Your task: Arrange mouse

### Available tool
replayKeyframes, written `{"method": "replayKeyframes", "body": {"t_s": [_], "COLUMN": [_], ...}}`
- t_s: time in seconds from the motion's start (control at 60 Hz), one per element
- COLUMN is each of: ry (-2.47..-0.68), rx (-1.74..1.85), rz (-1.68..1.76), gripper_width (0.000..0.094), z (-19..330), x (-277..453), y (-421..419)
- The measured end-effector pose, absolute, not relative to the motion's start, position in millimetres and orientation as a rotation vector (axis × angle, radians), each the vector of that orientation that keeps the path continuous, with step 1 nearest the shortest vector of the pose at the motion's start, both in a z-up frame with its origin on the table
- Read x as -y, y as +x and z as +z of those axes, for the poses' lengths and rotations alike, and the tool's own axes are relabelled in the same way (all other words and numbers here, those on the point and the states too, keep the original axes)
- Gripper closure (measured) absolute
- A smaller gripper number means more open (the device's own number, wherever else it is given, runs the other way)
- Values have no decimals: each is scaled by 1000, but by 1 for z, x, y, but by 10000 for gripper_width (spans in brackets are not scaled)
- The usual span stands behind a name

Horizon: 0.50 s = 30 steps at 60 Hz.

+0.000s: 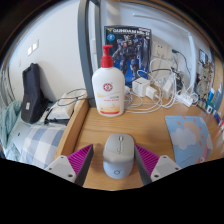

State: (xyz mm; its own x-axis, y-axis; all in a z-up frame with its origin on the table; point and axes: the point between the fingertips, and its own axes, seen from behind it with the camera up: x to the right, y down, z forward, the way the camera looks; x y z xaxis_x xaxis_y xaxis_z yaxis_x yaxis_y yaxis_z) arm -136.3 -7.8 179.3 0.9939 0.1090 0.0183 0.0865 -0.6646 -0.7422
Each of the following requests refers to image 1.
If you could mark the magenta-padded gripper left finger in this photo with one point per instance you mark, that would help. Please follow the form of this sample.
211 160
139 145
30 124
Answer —
61 166

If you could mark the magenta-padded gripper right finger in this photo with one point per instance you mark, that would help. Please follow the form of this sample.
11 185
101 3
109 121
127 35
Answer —
164 166

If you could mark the grey computer mouse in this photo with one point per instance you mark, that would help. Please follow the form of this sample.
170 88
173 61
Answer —
118 156

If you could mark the pastel cloud-print mouse pad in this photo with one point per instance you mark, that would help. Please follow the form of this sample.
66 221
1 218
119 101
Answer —
188 140

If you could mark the blue plaid pillow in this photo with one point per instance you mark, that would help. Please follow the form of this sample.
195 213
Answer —
41 145

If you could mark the white flat pack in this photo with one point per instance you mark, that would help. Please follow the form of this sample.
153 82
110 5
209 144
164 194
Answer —
61 111

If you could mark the teal blanket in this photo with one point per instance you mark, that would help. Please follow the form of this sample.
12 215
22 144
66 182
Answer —
8 126

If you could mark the white power strip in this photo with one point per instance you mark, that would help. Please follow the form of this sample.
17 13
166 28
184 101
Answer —
184 99

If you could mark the small white charger block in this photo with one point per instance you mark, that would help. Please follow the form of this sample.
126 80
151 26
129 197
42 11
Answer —
151 93

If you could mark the black bag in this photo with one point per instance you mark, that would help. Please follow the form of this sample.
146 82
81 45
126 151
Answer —
31 96

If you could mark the white multi-port charger block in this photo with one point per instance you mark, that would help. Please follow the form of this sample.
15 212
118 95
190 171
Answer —
140 86

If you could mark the white pump bottle red cap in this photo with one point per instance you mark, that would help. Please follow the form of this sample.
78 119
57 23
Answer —
108 90

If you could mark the robot model kit box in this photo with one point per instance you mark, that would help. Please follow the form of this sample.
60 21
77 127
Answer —
133 50

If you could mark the white wall outlet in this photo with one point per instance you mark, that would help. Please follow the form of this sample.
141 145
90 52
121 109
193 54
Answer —
161 50

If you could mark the wooden shelf unit grey frame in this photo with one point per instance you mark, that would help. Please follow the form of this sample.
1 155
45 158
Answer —
88 50

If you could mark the white wall switch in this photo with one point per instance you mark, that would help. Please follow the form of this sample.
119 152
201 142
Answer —
33 47

